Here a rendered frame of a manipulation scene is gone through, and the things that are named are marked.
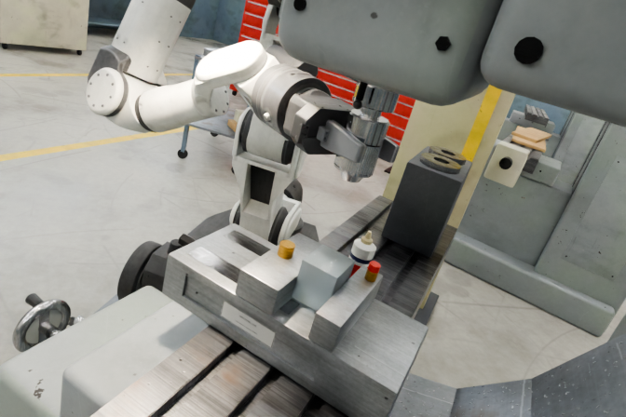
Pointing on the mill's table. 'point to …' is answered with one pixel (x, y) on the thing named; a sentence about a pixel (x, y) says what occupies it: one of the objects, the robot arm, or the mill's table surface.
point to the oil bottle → (362, 252)
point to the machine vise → (302, 325)
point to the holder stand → (426, 198)
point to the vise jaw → (273, 275)
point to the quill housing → (397, 16)
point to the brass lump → (286, 249)
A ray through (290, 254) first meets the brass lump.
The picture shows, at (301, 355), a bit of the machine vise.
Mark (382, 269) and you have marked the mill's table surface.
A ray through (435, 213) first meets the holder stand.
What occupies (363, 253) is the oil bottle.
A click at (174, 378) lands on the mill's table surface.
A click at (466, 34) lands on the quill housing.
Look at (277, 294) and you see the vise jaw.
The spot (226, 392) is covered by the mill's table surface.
